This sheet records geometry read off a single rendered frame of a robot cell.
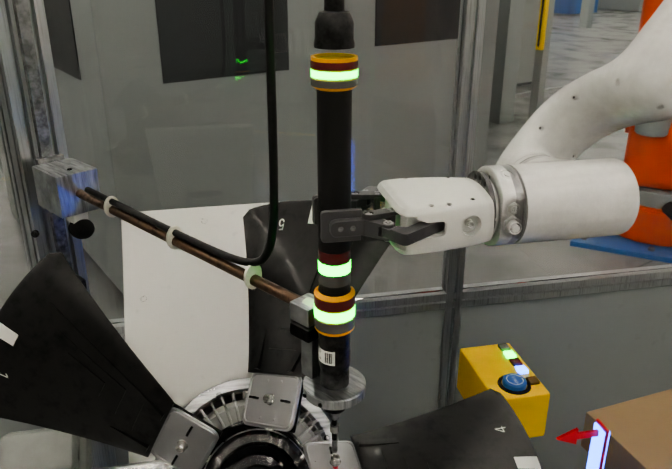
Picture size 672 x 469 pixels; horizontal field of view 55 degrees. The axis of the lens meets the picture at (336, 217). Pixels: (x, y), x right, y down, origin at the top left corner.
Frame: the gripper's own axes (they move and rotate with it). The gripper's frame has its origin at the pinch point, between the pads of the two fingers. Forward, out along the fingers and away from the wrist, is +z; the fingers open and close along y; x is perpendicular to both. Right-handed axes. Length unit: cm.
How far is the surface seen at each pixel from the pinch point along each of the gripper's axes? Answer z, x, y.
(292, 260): 2.4, -12.2, 16.2
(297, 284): 2.2, -14.1, 13.0
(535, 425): -39, -49, 21
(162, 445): 19.8, -29.1, 4.6
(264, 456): 8.5, -25.9, -3.3
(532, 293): -64, -53, 70
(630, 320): -93, -64, 70
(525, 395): -37, -43, 22
